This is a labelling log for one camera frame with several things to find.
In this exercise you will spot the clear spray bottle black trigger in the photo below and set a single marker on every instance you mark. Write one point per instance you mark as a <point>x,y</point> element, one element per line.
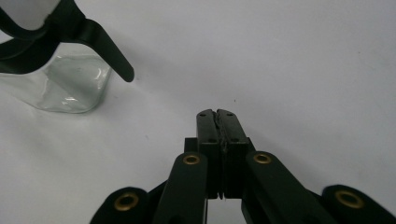
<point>72,84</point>

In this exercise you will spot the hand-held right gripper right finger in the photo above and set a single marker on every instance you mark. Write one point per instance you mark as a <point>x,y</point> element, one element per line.
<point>233,133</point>

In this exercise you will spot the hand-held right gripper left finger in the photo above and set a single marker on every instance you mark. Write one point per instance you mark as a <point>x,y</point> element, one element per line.
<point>208,130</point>

